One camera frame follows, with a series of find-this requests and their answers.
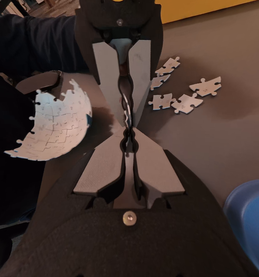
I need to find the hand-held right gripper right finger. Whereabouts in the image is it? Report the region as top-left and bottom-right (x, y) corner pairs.
(132, 128), (185, 209)

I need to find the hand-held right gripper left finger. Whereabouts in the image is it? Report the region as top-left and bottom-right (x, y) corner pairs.
(73, 128), (128, 204)

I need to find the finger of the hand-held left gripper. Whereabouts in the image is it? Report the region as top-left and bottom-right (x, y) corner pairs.
(128, 40), (153, 127)
(92, 42), (127, 128)

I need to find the joined puzzle pieces strip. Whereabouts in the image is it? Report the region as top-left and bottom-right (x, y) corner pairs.
(121, 93), (132, 157)

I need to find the partly built white puzzle ball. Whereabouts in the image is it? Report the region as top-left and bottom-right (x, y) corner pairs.
(4, 79), (92, 161)

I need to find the person's left forearm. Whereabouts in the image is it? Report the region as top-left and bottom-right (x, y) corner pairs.
(0, 15), (89, 75)

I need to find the white puzzle piece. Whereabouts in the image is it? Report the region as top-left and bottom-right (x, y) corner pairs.
(155, 57), (181, 76)
(189, 76), (222, 97)
(171, 93), (204, 114)
(150, 74), (171, 91)
(148, 93), (176, 111)

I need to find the blue plastic ball stand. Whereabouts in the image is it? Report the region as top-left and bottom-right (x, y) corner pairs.
(223, 179), (259, 277)

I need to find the yellow plastic bin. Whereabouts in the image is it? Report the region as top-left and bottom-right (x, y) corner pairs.
(155, 0), (258, 24)

